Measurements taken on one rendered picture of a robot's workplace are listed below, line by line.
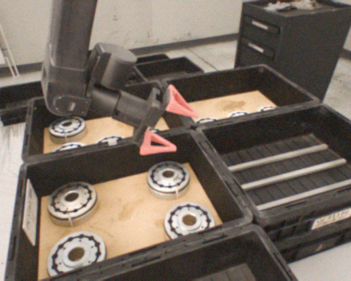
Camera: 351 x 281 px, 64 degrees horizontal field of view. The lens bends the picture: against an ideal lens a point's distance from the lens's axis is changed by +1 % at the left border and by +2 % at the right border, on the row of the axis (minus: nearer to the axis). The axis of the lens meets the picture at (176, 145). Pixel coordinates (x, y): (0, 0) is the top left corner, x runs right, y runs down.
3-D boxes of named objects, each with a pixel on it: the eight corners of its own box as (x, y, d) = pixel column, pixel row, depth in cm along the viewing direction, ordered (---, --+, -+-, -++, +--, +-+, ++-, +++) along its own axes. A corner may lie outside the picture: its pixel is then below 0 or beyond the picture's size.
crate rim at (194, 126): (192, 135, 72) (192, 127, 71) (160, 85, 95) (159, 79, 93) (319, 108, 83) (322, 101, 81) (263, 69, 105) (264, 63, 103)
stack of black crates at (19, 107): (24, 176, 168) (-6, 112, 141) (23, 148, 190) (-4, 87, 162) (92, 158, 181) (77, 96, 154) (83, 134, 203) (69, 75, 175)
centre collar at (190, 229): (181, 234, 54) (181, 232, 54) (174, 214, 58) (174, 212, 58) (204, 228, 55) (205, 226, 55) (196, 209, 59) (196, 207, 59)
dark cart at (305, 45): (258, 138, 222) (286, 16, 167) (227, 112, 254) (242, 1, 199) (315, 121, 242) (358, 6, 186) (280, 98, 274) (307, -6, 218)
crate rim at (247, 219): (7, 309, 40) (0, 301, 38) (23, 170, 62) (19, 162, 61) (255, 229, 50) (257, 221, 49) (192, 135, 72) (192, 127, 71)
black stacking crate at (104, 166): (30, 333, 46) (3, 302, 39) (37, 199, 68) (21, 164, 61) (245, 257, 56) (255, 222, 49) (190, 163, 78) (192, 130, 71)
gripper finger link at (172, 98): (185, 124, 61) (146, 107, 58) (202, 98, 57) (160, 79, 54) (186, 143, 56) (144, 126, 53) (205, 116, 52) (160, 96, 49)
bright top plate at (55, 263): (46, 293, 46) (45, 292, 46) (48, 241, 54) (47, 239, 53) (109, 273, 49) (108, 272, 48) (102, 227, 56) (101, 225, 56)
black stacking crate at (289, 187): (247, 257, 56) (257, 221, 49) (192, 163, 78) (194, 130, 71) (397, 207, 66) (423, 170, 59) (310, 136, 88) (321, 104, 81)
